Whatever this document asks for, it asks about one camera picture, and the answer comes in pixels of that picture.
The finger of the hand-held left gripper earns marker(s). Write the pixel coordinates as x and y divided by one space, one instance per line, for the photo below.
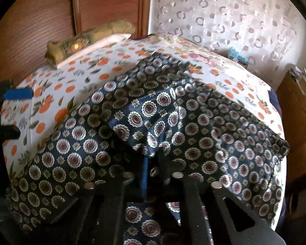
5 132
20 94

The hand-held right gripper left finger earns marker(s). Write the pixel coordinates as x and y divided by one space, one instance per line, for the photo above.
143 178

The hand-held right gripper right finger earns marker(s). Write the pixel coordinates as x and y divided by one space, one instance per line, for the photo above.
191 196

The navy medallion print shirt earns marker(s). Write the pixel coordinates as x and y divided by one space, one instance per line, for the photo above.
206 145

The orange print bed sheet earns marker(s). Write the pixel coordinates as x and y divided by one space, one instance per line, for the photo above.
66 86

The wooden headboard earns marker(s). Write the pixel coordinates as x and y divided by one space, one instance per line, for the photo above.
40 17

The gold patterned cushion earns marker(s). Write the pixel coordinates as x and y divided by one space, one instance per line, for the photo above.
102 32

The navy blue blanket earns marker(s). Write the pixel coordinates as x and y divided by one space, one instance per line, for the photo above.
274 97

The wooden cabinet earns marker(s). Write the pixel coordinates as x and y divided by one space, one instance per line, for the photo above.
298 117

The small blue box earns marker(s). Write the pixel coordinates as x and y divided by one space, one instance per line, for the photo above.
236 55

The pile of clutter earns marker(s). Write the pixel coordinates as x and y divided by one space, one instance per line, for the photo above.
299 77

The circle pattern curtain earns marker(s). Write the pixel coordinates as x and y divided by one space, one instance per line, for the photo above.
232 12

